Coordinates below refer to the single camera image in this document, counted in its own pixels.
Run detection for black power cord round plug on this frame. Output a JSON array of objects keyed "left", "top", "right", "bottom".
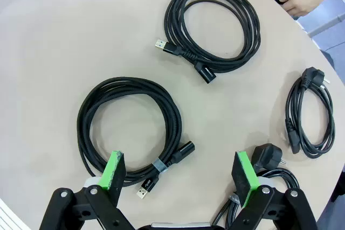
[{"left": 212, "top": 143, "right": 300, "bottom": 230}]

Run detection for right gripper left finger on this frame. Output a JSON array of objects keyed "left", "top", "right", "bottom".
[{"left": 39, "top": 150, "right": 135, "bottom": 230}]

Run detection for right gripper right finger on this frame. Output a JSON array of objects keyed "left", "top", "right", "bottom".
[{"left": 225, "top": 150, "right": 319, "bottom": 230}]

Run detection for black power cord slim plug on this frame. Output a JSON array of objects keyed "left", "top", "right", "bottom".
[{"left": 285, "top": 67, "right": 336, "bottom": 160}]

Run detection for black USB cable grey tape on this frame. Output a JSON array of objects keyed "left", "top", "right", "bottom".
[{"left": 77, "top": 76, "right": 196, "bottom": 201}]

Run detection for black braided USB cable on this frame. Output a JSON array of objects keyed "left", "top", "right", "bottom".
[{"left": 155, "top": 0, "right": 261, "bottom": 85}]

